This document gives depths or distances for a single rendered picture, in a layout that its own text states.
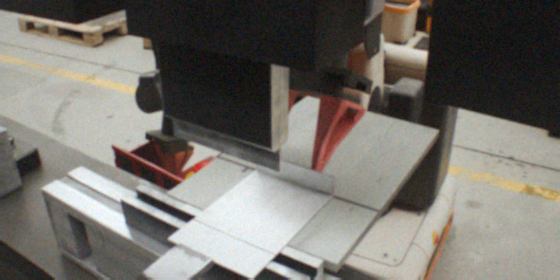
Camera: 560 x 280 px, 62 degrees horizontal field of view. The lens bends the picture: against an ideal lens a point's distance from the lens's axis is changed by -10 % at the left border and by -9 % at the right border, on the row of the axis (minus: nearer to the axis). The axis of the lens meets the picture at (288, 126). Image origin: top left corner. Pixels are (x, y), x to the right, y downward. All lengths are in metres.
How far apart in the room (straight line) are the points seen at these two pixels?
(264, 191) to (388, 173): 0.13
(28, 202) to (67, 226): 0.18
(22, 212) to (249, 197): 0.38
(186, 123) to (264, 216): 0.11
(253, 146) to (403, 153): 0.23
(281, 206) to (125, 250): 0.16
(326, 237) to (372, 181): 0.10
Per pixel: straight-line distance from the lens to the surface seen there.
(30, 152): 0.83
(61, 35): 4.86
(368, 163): 0.53
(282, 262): 0.42
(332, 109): 0.44
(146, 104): 0.88
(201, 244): 0.42
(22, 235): 0.70
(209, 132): 0.38
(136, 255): 0.50
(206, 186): 0.49
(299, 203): 0.46
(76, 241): 0.59
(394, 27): 1.51
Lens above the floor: 1.27
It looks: 27 degrees down
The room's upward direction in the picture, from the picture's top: straight up
